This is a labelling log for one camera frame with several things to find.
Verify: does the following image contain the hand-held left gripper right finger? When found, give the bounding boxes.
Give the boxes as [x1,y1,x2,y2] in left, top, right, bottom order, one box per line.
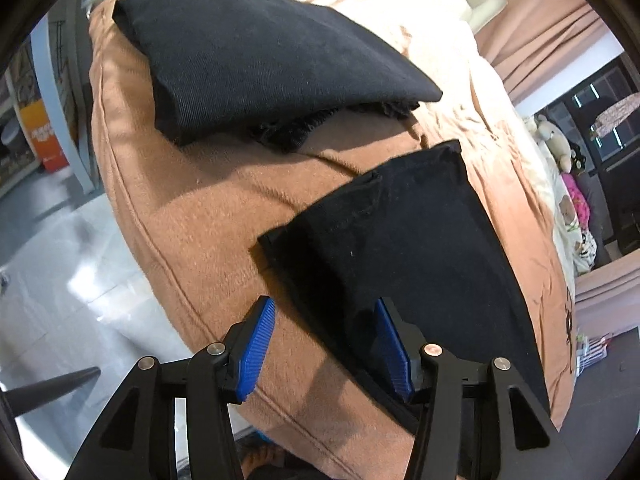
[374,297,581,480]

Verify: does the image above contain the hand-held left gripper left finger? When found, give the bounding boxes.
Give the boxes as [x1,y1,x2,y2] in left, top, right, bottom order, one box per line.
[65,296,277,480]

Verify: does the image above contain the black pants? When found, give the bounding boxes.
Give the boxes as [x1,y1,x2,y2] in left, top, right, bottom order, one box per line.
[257,140,563,433]
[112,0,443,153]

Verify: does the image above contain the bed with peach duvet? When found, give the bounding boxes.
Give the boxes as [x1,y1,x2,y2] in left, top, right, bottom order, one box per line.
[89,0,576,478]

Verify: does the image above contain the black white spotted plush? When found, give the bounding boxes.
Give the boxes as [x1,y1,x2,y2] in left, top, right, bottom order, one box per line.
[572,227,598,273]

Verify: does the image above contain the pink curtain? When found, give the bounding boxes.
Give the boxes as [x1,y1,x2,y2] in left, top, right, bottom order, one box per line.
[475,0,626,106]
[575,255,640,341]

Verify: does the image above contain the cream quilt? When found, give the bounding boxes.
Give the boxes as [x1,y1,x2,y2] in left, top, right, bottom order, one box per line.
[440,20,596,281]

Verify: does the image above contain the pink plush toy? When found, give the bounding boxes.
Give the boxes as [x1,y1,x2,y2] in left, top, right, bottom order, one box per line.
[560,172,593,226]

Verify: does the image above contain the grey white plush toy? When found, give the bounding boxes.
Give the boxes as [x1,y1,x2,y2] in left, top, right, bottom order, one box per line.
[522,114,573,171]

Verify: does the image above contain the orange box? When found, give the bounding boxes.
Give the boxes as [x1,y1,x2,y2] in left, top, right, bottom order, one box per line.
[17,100,71,171]

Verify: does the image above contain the dark window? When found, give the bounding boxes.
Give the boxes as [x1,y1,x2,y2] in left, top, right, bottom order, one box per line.
[570,55,640,161]

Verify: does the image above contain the floral hanging garment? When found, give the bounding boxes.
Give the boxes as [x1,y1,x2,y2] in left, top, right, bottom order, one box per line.
[592,91,640,137]

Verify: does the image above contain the white wire rack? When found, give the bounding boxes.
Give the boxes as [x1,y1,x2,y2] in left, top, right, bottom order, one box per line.
[575,330,611,376]

